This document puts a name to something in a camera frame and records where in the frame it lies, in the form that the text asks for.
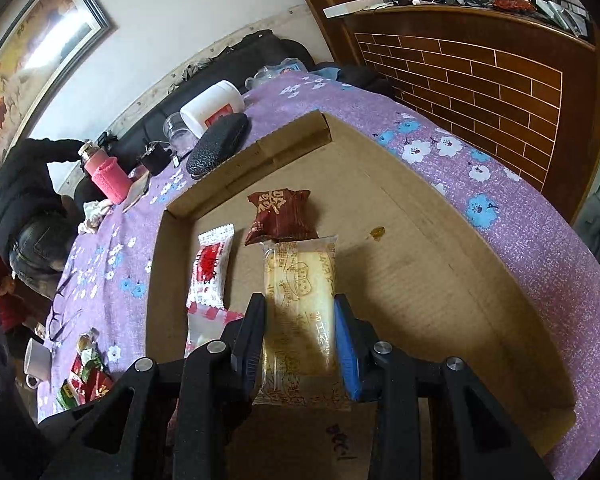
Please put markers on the white mug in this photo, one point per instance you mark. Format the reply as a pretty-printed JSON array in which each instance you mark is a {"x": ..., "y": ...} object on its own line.
[{"x": 37, "y": 362}]

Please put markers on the brown snack packet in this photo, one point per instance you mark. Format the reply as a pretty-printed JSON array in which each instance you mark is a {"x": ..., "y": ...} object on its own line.
[{"x": 280, "y": 215}]

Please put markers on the black glasses case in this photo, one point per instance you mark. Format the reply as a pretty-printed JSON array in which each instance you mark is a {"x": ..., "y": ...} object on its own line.
[{"x": 217, "y": 145}]

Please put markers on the pink white snack packet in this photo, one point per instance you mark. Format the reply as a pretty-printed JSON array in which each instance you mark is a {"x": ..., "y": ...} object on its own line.
[{"x": 205, "y": 325}]

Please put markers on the purple eyeglasses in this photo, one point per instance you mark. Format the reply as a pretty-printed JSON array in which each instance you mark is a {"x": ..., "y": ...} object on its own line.
[{"x": 54, "y": 316}]

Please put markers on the pink knit-sleeved bottle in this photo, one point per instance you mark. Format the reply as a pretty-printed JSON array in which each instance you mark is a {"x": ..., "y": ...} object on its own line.
[{"x": 107, "y": 180}]

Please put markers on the clear plastic cup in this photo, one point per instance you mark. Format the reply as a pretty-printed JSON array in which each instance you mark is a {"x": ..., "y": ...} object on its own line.
[{"x": 177, "y": 132}]

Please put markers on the wooden brick-pattern counter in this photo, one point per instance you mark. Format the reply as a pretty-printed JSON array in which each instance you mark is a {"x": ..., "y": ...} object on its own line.
[{"x": 480, "y": 75}]

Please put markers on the black sofa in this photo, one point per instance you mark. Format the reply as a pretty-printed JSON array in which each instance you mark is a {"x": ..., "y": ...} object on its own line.
[{"x": 145, "y": 120}]

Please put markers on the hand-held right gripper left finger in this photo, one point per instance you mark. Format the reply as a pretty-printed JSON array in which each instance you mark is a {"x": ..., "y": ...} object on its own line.
[{"x": 252, "y": 340}]

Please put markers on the purple floral tablecloth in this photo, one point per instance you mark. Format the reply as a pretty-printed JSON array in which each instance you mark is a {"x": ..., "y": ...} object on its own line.
[{"x": 530, "y": 240}]

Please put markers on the white plastic jar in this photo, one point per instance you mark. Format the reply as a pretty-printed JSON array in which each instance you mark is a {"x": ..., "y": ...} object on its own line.
[{"x": 210, "y": 107}]

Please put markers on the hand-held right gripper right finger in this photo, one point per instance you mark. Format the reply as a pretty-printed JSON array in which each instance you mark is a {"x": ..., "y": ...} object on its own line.
[{"x": 347, "y": 360}]

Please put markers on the red mesh bag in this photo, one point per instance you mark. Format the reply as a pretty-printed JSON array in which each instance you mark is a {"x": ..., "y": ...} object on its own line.
[{"x": 512, "y": 2}]

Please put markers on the white red snack packet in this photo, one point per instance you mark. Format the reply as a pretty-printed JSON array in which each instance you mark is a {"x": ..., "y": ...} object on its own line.
[{"x": 210, "y": 270}]

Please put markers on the yellow cake packet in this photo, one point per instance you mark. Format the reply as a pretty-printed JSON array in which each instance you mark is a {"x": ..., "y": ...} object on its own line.
[{"x": 300, "y": 285}]

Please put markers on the shallow cardboard box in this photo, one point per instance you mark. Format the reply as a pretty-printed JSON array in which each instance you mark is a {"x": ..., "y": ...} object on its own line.
[{"x": 430, "y": 310}]

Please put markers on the framed wall painting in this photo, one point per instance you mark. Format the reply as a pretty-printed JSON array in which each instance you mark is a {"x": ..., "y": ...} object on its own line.
[{"x": 30, "y": 60}]

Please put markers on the dark cloth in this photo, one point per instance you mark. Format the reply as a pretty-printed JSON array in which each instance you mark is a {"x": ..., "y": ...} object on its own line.
[{"x": 350, "y": 77}]

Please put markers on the blue packet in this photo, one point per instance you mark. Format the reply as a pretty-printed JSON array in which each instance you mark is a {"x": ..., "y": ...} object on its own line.
[{"x": 292, "y": 66}]

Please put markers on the white board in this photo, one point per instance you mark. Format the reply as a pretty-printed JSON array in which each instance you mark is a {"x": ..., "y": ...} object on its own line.
[{"x": 350, "y": 6}]

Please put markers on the white cloth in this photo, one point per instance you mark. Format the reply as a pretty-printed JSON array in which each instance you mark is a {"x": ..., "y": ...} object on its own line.
[{"x": 94, "y": 212}]

